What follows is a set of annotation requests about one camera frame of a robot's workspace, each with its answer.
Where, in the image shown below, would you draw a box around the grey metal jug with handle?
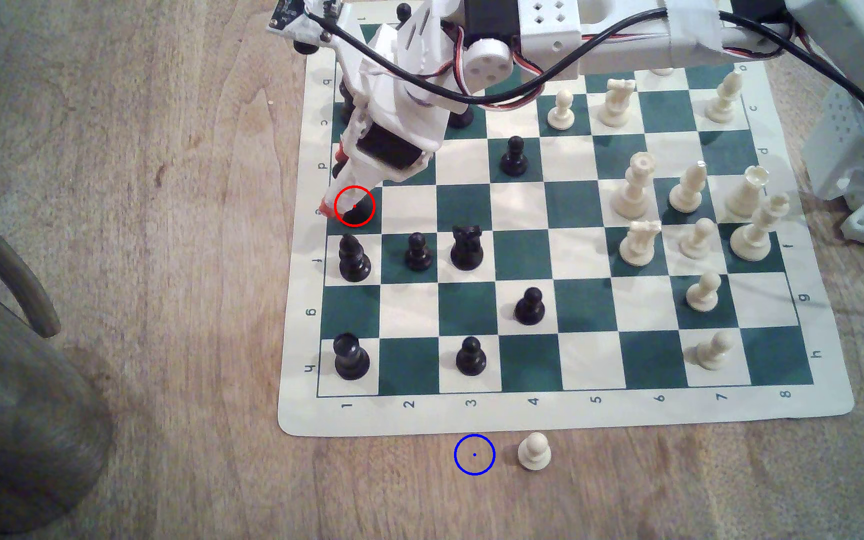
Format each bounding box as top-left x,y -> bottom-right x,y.
0,183 -> 114,535

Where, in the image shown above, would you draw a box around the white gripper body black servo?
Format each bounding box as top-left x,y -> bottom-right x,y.
342,7 -> 453,183

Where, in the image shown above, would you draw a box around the white bishop chess piece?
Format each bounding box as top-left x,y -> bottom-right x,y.
669,159 -> 708,214
705,71 -> 745,125

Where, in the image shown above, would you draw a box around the black king chess piece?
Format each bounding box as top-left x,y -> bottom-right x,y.
338,198 -> 375,228

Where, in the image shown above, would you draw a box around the white rook c6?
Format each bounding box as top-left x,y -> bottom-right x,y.
598,78 -> 637,129

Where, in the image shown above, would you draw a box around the white knight chess piece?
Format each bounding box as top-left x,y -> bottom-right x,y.
618,219 -> 663,267

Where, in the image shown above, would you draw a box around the red white black servo wires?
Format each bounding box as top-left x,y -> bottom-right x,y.
439,22 -> 553,106

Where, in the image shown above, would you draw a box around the white rook chess piece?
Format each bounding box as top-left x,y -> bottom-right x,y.
726,165 -> 771,220

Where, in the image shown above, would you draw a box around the white queen chess piece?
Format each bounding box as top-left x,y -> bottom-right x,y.
612,151 -> 657,220

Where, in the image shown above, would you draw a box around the green white chess mat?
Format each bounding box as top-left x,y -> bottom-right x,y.
276,0 -> 855,438

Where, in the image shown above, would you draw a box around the taped circuit board camera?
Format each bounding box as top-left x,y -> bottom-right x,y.
267,0 -> 345,56

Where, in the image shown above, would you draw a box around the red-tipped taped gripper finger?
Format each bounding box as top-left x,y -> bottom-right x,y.
318,146 -> 390,217
334,108 -> 369,163

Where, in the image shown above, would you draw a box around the black bishop chess piece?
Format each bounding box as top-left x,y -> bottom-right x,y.
337,234 -> 373,284

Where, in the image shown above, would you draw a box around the white tape wrap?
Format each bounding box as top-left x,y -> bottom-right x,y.
664,0 -> 726,54

